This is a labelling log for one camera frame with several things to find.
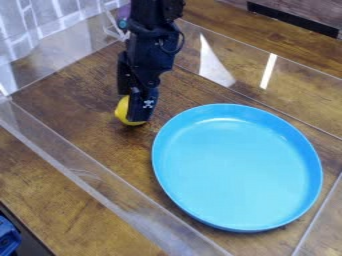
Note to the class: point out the blue plastic object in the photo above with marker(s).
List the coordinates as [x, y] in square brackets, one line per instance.
[10, 237]

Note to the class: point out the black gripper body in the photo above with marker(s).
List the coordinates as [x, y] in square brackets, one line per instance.
[150, 51]

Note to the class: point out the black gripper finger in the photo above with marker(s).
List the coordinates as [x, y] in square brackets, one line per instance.
[125, 78]
[142, 103]

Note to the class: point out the blue round tray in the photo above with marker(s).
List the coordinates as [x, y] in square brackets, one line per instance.
[237, 167]

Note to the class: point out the clear acrylic enclosure wall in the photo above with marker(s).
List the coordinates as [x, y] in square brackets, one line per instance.
[77, 174]

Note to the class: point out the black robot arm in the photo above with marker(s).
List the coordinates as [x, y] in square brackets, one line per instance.
[156, 12]

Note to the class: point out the yellow lemon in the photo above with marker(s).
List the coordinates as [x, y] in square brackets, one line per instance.
[122, 110]

